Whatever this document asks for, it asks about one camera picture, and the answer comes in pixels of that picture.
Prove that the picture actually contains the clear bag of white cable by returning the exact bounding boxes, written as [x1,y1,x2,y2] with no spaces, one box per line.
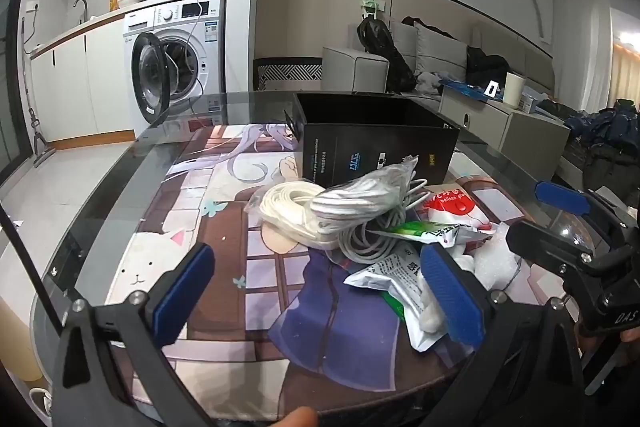
[309,157,431,238]

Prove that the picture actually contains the flat blue box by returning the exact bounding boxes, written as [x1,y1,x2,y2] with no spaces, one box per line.
[442,79,506,100]

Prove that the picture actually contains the sheer white curtain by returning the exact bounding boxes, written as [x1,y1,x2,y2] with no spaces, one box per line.
[552,0,613,98]

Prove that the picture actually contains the printed desk mat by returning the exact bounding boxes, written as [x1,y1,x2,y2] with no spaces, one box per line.
[107,123,551,408]

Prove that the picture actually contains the black cardboard box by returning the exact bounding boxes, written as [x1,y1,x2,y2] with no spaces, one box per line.
[291,92,461,188]

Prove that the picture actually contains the black backpack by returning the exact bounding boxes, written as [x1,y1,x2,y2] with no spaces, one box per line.
[356,16,417,92]

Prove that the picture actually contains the grey side cabinet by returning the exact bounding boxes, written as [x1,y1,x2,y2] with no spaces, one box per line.
[439,84,571,180]

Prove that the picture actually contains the white flat cable coil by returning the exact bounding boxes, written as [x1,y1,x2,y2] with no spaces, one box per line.
[257,181,346,250]

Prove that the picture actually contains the person's left hand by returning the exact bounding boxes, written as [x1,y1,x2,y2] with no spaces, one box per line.
[277,406,319,427]

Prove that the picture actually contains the grey round cable coil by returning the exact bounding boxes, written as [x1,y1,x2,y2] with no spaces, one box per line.
[337,192,416,264]

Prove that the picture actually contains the patterned rug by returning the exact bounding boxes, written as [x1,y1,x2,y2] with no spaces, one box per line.
[252,57,323,92]

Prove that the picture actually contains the small grey cushion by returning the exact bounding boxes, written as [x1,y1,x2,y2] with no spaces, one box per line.
[389,21,418,58]

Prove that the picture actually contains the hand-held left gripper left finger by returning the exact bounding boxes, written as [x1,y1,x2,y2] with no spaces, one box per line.
[52,243,217,427]

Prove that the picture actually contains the green and white packet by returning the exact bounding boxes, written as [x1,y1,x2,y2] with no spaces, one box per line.
[370,221,496,253]

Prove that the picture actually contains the large grey cushion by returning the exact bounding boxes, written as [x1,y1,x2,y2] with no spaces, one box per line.
[414,24,468,75]

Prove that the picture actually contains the white kitchen base cabinets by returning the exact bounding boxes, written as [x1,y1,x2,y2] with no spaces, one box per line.
[30,24,136,142]

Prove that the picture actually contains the dark blue jacket pile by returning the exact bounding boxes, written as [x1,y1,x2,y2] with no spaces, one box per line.
[537,99,640,192]

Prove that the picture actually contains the grey ottoman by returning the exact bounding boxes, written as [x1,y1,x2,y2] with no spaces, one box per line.
[321,47,390,94]

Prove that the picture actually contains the red and white packet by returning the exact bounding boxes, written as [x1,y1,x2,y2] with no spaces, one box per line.
[422,189,493,233]

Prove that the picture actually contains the black cloth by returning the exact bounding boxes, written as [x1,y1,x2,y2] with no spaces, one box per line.
[402,16,456,38]

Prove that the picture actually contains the grey sofa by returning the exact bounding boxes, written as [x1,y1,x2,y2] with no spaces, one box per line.
[387,19,556,102]

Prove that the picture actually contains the grey mop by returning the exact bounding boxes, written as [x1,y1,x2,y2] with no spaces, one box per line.
[20,17,56,168]

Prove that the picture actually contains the white cup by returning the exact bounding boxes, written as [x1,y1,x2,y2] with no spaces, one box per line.
[502,72,527,108]

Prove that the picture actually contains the beige curtain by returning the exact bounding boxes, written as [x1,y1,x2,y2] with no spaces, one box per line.
[607,7,640,102]

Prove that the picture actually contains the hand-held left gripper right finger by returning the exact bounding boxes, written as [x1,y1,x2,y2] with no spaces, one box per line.
[419,242,586,427]

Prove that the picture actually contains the white washing machine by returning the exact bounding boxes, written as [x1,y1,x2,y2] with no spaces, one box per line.
[122,0,227,142]

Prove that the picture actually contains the black jacket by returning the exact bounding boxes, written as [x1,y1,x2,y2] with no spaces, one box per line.
[465,47,511,88]

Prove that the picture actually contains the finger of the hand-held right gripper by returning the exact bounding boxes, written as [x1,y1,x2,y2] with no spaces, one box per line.
[505,221,601,279]
[534,180,640,258]

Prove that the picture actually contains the small white blue box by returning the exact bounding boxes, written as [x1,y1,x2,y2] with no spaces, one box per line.
[517,89,548,112]

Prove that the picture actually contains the white printed packet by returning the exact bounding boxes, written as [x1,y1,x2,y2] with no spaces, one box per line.
[344,252,451,353]

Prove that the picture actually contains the person's right hand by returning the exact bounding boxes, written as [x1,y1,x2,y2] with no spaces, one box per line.
[574,317,640,353]

